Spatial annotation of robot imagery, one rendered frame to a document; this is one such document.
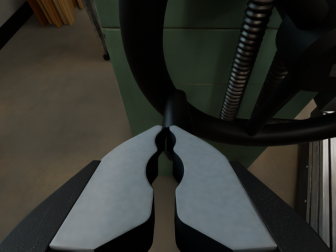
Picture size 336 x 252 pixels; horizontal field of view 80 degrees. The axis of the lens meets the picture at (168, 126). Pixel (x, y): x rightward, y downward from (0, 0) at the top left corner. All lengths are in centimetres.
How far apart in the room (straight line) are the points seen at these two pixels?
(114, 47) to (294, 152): 99
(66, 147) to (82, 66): 58
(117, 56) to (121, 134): 71
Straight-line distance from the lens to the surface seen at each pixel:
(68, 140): 114
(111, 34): 37
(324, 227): 82
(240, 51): 24
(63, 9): 183
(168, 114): 15
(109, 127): 110
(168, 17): 34
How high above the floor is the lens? 90
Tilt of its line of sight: 58 degrees down
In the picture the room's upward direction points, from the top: straight up
